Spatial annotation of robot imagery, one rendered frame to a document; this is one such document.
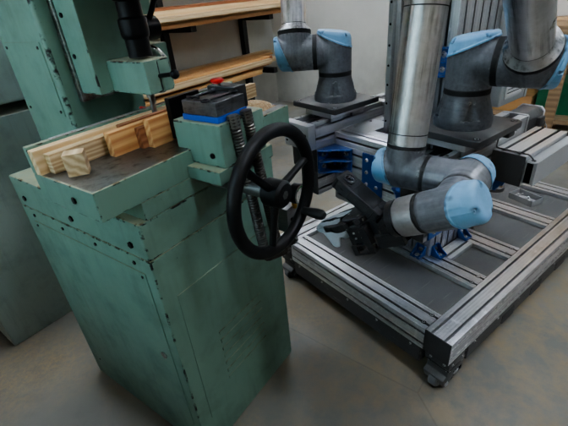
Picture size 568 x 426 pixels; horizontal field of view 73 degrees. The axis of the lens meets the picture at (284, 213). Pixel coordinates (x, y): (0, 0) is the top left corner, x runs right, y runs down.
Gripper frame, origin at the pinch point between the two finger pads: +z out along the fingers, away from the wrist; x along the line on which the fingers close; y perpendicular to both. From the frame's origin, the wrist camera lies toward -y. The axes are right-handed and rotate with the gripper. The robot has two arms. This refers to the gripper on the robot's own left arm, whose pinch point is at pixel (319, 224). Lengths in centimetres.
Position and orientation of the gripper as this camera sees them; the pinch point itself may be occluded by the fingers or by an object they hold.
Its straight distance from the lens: 87.6
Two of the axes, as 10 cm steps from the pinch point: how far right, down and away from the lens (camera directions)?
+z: -6.4, 1.8, 7.5
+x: 6.1, -4.7, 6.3
